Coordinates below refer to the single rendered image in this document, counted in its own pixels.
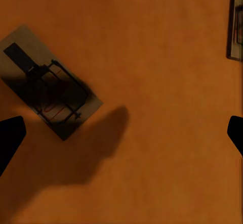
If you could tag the mousetrap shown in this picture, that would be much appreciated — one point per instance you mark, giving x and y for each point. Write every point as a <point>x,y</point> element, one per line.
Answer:
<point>235,39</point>
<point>45,84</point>

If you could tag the cabinet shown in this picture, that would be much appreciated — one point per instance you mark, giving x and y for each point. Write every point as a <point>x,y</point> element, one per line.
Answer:
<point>157,151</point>

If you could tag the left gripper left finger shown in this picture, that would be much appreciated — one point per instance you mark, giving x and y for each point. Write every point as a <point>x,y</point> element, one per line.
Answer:
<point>12,133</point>

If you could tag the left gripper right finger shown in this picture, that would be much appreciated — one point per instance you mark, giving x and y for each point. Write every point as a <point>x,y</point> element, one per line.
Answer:
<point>235,132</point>

